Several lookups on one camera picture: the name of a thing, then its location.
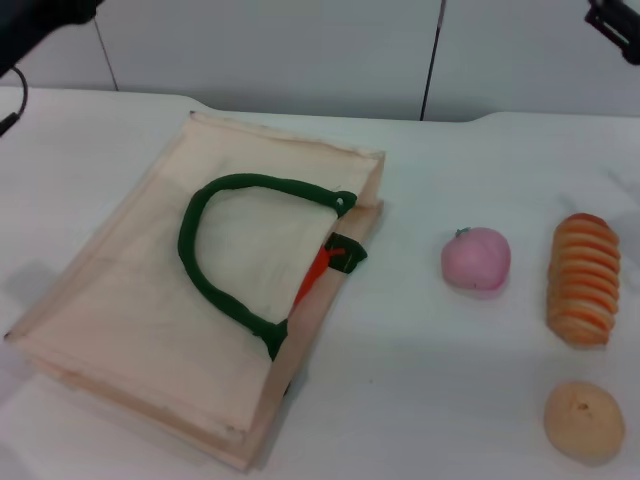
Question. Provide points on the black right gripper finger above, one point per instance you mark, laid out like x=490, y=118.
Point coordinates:
x=620, y=22

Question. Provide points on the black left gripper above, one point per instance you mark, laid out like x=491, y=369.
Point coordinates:
x=30, y=25

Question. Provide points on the orange fruit with stem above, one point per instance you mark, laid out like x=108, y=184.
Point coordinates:
x=315, y=275

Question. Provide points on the orange striped bread loaf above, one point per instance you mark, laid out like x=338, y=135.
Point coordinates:
x=582, y=280

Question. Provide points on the pink peach toy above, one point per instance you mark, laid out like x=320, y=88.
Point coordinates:
x=477, y=260

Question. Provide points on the round beige bun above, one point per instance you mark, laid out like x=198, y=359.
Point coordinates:
x=582, y=420

